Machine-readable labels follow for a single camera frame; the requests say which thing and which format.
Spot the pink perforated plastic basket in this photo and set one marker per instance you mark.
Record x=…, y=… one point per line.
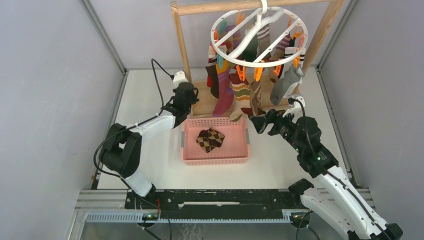
x=234, y=150

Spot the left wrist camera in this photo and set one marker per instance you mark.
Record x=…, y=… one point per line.
x=178, y=78

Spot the brown yellow argyle sock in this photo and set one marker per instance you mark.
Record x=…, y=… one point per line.
x=209, y=139

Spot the dark green sock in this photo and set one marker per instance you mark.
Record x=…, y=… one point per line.
x=251, y=51

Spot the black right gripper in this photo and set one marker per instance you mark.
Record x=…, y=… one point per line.
x=272, y=116

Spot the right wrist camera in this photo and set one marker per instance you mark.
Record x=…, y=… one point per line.
x=296, y=103

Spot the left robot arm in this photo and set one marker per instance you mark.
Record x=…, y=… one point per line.
x=121, y=150

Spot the beige striped sock red heel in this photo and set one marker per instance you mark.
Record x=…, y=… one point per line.
x=242, y=96

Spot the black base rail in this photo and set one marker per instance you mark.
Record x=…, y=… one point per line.
x=216, y=204

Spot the brown beige striped sock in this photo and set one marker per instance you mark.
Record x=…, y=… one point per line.
x=255, y=98

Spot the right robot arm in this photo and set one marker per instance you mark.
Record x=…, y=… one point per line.
x=348, y=214

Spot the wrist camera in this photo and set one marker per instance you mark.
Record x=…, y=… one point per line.
x=178, y=78
x=296, y=103

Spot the grey sock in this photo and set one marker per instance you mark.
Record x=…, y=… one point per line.
x=285, y=86

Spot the white round clip hanger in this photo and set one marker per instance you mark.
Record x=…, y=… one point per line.
x=232, y=32

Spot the wooden hanger rack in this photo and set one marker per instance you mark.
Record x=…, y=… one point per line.
x=205, y=109

